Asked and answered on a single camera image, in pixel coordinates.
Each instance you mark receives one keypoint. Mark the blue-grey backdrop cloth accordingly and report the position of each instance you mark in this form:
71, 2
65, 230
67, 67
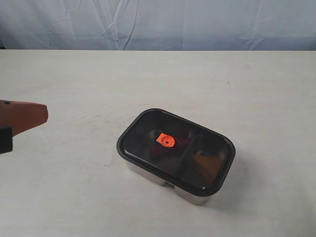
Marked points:
158, 24

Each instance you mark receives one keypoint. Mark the dark transparent lunch box lid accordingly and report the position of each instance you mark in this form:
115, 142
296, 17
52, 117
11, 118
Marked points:
184, 154

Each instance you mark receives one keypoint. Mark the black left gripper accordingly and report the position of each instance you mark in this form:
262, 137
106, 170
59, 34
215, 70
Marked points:
17, 117

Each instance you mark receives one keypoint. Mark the red toy sausage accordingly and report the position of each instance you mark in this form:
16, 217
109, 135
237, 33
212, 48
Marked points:
169, 145

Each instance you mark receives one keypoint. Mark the steel two-compartment lunch box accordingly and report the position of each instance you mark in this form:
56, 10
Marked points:
180, 192

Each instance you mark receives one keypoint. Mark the yellow toy cheese wedge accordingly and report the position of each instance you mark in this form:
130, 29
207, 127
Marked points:
208, 166

